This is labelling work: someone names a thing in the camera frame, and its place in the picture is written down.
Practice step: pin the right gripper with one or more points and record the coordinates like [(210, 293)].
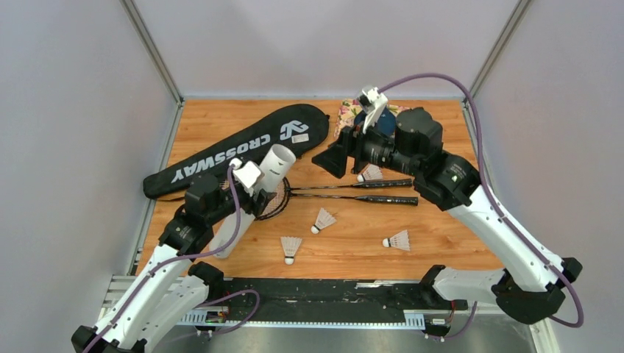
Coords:
[(333, 159)]

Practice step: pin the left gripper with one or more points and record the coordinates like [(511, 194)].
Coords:
[(256, 206)]

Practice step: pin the shuttlecock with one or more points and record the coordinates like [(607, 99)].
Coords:
[(323, 220), (398, 241), (290, 247), (370, 173)]

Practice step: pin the white shuttlecock tube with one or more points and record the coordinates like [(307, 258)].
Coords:
[(275, 165)]

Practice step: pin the black racket bag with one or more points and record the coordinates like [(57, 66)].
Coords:
[(298, 127)]

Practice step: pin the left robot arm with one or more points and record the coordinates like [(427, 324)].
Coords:
[(176, 279)]

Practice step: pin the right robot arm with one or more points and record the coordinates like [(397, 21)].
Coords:
[(532, 283)]

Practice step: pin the upper badminton racket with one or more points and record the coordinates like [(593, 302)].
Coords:
[(351, 185)]

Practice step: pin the badminton racket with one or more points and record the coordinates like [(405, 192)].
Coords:
[(351, 185), (356, 198)]

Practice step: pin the lower badminton racket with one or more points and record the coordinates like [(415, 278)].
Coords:
[(356, 198)]

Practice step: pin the floral tray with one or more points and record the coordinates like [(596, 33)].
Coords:
[(349, 108)]

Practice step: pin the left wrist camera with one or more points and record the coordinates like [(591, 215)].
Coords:
[(248, 173)]

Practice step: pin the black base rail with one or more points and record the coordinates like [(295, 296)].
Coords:
[(331, 302)]

